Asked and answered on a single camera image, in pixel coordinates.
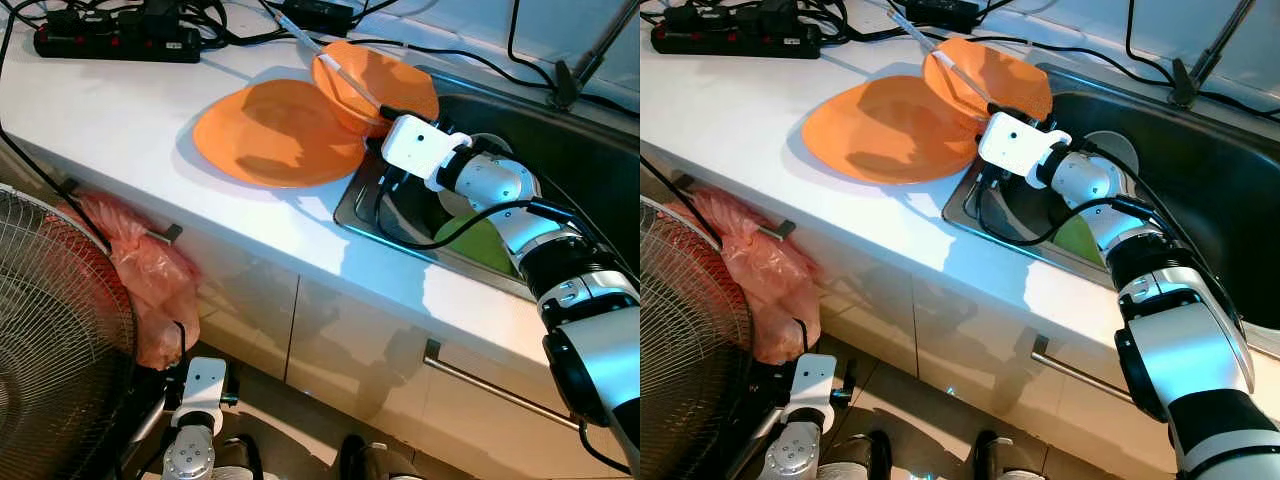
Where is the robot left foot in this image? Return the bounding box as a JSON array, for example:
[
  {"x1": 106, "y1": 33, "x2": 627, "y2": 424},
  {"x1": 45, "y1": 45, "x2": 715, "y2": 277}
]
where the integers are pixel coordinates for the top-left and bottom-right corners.
[
  {"x1": 213, "y1": 435, "x2": 264, "y2": 480},
  {"x1": 820, "y1": 432, "x2": 892, "y2": 480}
]

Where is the short steel cabinet handle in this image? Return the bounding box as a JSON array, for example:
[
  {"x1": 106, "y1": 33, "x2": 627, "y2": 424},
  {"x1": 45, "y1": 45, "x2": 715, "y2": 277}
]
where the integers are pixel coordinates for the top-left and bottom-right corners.
[
  {"x1": 62, "y1": 178, "x2": 185, "y2": 245},
  {"x1": 680, "y1": 175, "x2": 800, "y2": 242}
]

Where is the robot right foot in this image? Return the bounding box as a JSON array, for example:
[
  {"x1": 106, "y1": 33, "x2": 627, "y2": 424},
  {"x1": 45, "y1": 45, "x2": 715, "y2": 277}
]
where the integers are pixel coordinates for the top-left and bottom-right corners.
[
  {"x1": 340, "y1": 435, "x2": 422, "y2": 480},
  {"x1": 975, "y1": 432, "x2": 1052, "y2": 480}
]

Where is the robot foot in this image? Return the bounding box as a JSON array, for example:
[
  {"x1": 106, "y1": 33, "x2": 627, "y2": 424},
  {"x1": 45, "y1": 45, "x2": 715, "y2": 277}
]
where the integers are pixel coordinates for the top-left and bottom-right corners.
[
  {"x1": 340, "y1": 435, "x2": 422, "y2": 480},
  {"x1": 820, "y1": 432, "x2": 892, "y2": 480},
  {"x1": 213, "y1": 435, "x2": 264, "y2": 480},
  {"x1": 975, "y1": 432, "x2": 1052, "y2": 480}
]

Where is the green sponge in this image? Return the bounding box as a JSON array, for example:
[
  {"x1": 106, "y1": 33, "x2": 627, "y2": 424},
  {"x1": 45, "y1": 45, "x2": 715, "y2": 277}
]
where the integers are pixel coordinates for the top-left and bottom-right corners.
[
  {"x1": 438, "y1": 213, "x2": 522, "y2": 277},
  {"x1": 1050, "y1": 215, "x2": 1117, "y2": 267}
]

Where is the black countertop cable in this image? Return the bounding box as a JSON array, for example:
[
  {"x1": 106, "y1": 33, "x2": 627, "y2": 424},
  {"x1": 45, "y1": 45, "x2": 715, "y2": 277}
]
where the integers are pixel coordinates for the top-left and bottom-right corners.
[
  {"x1": 975, "y1": 35, "x2": 1280, "y2": 106},
  {"x1": 350, "y1": 38, "x2": 641, "y2": 113}
]

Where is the stainless steel sink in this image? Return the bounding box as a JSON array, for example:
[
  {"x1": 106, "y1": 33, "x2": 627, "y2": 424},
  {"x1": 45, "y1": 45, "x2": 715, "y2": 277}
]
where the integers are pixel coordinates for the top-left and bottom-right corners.
[
  {"x1": 942, "y1": 90, "x2": 1280, "y2": 363},
  {"x1": 333, "y1": 95, "x2": 641, "y2": 303}
]

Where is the black power strip cord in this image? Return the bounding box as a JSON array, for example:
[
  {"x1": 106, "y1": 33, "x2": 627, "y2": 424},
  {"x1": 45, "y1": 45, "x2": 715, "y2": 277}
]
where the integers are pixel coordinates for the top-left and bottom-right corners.
[
  {"x1": 0, "y1": 0, "x2": 113, "y2": 253},
  {"x1": 640, "y1": 150, "x2": 723, "y2": 251}
]

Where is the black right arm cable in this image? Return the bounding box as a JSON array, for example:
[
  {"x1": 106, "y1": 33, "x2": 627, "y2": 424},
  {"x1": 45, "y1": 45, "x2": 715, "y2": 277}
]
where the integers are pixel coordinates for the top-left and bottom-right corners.
[
  {"x1": 375, "y1": 165, "x2": 577, "y2": 252},
  {"x1": 975, "y1": 165, "x2": 1183, "y2": 247}
]

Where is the black power adapter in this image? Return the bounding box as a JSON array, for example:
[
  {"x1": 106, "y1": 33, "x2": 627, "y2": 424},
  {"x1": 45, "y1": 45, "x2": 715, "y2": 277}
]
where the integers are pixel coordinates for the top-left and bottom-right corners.
[
  {"x1": 905, "y1": 0, "x2": 982, "y2": 34},
  {"x1": 280, "y1": 0, "x2": 357, "y2": 37}
]

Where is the black power strip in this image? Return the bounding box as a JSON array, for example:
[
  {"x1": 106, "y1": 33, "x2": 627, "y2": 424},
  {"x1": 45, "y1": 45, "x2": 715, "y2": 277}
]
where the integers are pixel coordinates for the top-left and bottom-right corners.
[
  {"x1": 650, "y1": 13, "x2": 823, "y2": 60},
  {"x1": 33, "y1": 13, "x2": 203, "y2": 65}
]

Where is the red plastic bag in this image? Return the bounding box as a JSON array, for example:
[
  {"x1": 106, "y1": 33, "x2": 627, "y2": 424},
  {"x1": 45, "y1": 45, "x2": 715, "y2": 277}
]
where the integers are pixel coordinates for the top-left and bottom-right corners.
[
  {"x1": 60, "y1": 190, "x2": 202, "y2": 372},
  {"x1": 685, "y1": 188, "x2": 822, "y2": 367}
]

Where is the wire grille floor fan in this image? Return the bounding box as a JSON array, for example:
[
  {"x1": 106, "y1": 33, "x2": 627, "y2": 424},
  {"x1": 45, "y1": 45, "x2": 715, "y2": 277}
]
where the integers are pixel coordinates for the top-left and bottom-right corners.
[
  {"x1": 640, "y1": 195, "x2": 757, "y2": 480},
  {"x1": 0, "y1": 185, "x2": 143, "y2": 480}
]

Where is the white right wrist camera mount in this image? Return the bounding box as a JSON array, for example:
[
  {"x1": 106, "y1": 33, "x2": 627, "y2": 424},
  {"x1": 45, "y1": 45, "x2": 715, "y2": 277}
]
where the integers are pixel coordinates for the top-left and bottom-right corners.
[
  {"x1": 977, "y1": 110, "x2": 1070, "y2": 192},
  {"x1": 380, "y1": 113, "x2": 472, "y2": 194}
]

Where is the long steel cabinet handle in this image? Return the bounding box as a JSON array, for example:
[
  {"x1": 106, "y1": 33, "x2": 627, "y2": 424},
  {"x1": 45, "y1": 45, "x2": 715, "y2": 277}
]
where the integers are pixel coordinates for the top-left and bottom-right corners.
[
  {"x1": 422, "y1": 340, "x2": 584, "y2": 432},
  {"x1": 1030, "y1": 335, "x2": 1137, "y2": 407}
]

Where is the black faucet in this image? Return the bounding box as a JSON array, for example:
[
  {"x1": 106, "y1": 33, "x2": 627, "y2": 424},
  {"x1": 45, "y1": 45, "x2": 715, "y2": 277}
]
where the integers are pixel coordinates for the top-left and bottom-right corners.
[
  {"x1": 548, "y1": 0, "x2": 637, "y2": 110},
  {"x1": 1170, "y1": 0, "x2": 1257, "y2": 107}
]

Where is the orange plastic bowl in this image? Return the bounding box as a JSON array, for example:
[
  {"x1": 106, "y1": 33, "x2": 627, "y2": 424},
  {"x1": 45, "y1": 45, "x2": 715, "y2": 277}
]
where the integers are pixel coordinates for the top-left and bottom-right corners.
[
  {"x1": 922, "y1": 37, "x2": 1054, "y2": 137},
  {"x1": 312, "y1": 40, "x2": 441, "y2": 139}
]

